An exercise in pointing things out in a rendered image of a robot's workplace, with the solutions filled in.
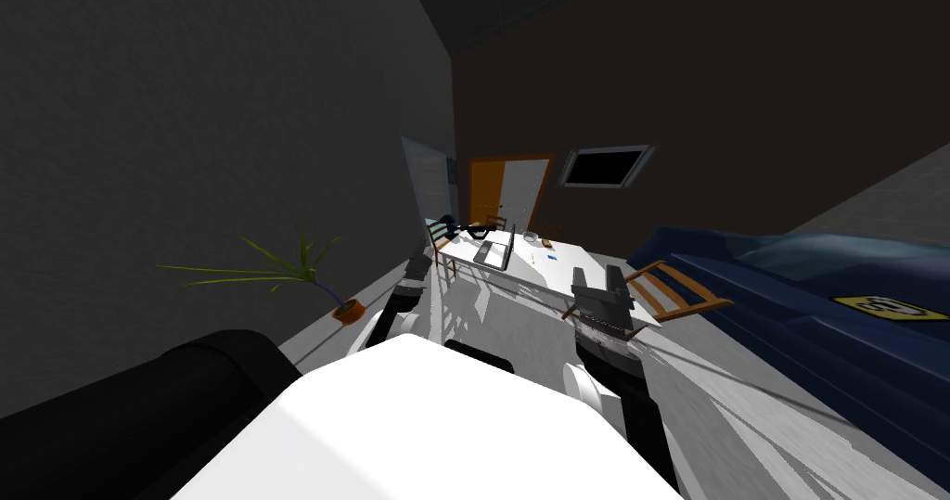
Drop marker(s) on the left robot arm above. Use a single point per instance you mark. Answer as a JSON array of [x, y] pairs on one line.
[[148, 411]]

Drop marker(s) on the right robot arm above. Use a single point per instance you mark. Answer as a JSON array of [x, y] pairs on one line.
[[631, 403]]

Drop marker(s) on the white table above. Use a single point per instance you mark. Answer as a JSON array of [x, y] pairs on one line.
[[534, 270]]

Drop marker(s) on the green potted plant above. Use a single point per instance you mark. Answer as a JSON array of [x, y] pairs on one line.
[[349, 311]]

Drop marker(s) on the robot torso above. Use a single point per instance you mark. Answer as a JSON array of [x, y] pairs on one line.
[[415, 426]]

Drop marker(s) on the black window grey frame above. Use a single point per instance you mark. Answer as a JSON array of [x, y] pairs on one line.
[[603, 167]]

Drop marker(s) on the pale grey door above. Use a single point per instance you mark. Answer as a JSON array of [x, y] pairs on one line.
[[424, 181]]

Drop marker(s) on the light wooden chair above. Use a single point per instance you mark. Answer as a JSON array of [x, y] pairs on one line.
[[679, 277]]

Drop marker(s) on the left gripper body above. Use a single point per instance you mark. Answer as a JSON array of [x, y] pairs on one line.
[[418, 268]]

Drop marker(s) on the orange and white door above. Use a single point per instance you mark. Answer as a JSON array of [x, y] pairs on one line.
[[519, 188]]

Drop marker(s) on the blue sofa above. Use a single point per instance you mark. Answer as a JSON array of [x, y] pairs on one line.
[[816, 337]]

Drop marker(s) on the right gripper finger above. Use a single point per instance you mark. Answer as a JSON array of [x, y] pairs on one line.
[[617, 283], [580, 280]]

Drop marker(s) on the dark open laptop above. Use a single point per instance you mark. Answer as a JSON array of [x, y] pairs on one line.
[[496, 251]]

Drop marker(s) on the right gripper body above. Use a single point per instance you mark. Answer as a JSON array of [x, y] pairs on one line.
[[603, 308]]

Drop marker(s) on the dark wooden chair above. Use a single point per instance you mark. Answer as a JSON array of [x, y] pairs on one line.
[[439, 236]]

